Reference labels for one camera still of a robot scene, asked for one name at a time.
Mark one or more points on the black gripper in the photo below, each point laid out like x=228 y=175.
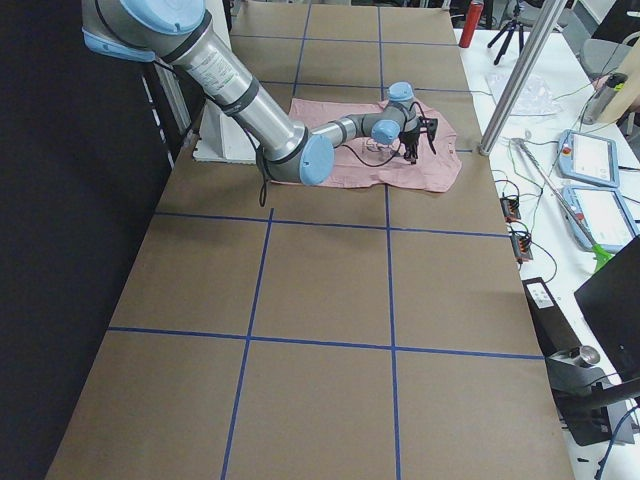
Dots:
x=409 y=138

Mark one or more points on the pink Snoopy t-shirt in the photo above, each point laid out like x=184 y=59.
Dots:
x=363 y=162

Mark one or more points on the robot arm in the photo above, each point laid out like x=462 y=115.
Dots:
x=181 y=33

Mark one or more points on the orange connector block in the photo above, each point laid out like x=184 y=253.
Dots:
x=521 y=245
x=510 y=208

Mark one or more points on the clear plastic bag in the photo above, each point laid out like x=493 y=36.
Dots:
x=535 y=99

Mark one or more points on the red bottle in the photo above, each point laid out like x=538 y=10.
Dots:
x=472 y=18

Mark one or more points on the black tripod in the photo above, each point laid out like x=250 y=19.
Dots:
x=513 y=27

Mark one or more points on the far teach pendant tablet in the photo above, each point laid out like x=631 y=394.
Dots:
x=588 y=158

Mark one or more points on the teach pendant tablet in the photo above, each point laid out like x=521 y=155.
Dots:
x=604 y=213
x=588 y=158

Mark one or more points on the near teach pendant tablet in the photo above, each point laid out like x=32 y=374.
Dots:
x=604 y=213

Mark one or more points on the metal rod with green tip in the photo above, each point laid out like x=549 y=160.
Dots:
x=602 y=257

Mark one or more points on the black monitor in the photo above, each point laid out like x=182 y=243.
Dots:
x=609 y=302

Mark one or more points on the black power box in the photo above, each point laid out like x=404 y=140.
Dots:
x=572 y=368

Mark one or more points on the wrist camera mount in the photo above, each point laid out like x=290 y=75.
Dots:
x=428 y=127

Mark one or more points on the aluminium frame post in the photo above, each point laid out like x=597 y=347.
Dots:
x=550 y=13

